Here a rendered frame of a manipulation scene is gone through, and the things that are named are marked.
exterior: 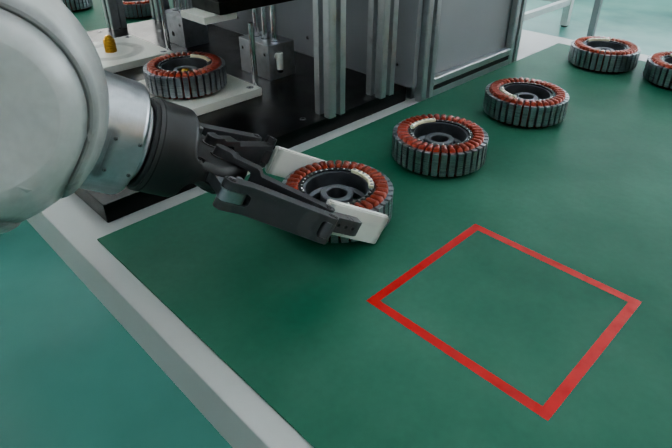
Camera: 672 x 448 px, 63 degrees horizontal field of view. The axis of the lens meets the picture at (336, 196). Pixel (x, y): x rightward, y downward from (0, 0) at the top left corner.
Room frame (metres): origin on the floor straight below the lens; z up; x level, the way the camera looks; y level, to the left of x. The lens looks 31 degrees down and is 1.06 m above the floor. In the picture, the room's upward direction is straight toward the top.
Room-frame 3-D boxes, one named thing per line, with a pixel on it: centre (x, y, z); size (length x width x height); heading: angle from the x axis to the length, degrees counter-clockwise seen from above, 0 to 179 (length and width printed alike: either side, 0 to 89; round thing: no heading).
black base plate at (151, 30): (0.85, 0.29, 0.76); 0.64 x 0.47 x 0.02; 45
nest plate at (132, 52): (0.93, 0.38, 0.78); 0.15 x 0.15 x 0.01; 45
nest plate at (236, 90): (0.75, 0.21, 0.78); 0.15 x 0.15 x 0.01; 45
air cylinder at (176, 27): (1.03, 0.28, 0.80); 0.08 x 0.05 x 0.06; 45
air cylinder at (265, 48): (0.85, 0.11, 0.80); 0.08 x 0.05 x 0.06; 45
